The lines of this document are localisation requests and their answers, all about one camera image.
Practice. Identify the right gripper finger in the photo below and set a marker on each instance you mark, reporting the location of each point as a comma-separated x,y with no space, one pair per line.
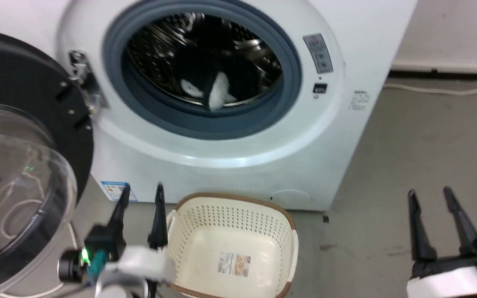
420,231
464,225

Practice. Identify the printed label inside basket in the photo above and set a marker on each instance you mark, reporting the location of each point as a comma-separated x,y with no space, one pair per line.
234,264

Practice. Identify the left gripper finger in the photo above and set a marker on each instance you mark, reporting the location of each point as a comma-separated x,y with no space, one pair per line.
158,223
119,211

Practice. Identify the blue energy label sticker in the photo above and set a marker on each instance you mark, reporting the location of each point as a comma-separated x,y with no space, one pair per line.
113,190

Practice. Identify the black round washer door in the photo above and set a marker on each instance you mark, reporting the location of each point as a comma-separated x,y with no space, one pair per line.
19,82

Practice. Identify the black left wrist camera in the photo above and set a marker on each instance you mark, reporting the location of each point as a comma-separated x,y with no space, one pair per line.
69,270

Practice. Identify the round filter cover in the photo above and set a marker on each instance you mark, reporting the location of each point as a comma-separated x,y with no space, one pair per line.
291,198

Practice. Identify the grey warning sticker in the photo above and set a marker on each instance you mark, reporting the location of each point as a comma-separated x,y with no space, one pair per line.
318,53

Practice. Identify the steel washer drum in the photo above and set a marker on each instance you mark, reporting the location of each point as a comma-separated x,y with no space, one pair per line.
160,45

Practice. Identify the metal door hinge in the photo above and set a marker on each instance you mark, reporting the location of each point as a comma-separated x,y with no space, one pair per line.
83,78

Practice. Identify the cream perforated laundry basket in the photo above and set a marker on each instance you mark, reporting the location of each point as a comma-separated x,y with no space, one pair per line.
230,236

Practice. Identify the grey rubber door gasket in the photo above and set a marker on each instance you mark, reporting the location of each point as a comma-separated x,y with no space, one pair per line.
280,103

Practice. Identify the white front-load washing machine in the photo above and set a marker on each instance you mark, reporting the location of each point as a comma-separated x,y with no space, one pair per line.
346,136

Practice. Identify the black and white plush laundry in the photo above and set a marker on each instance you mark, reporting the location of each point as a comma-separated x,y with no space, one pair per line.
218,78

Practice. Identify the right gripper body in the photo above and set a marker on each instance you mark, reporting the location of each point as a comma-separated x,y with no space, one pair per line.
458,277

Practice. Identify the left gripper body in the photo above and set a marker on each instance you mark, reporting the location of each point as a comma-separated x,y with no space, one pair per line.
139,265

